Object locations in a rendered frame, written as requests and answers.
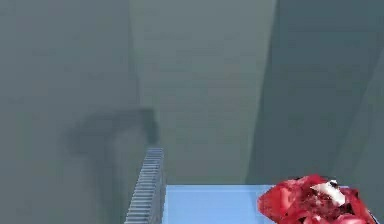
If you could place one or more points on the blue bed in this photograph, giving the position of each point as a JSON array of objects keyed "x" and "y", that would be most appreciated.
[{"x": 206, "y": 206}]

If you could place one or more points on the red crumpled cloth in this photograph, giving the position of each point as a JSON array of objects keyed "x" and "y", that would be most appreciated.
[{"x": 300, "y": 205}]

